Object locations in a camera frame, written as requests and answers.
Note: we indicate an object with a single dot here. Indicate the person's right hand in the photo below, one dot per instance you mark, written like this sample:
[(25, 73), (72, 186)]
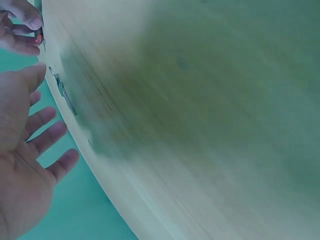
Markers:
[(15, 30)]

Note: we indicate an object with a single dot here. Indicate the person's left hand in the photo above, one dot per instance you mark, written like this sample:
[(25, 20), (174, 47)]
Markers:
[(17, 155)]

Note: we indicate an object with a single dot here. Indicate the person's right fingers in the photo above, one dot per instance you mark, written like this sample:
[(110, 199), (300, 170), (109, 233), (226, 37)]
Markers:
[(30, 18)]

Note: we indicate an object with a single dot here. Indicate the flat silver metal piece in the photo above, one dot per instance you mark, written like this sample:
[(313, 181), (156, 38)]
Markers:
[(61, 90)]

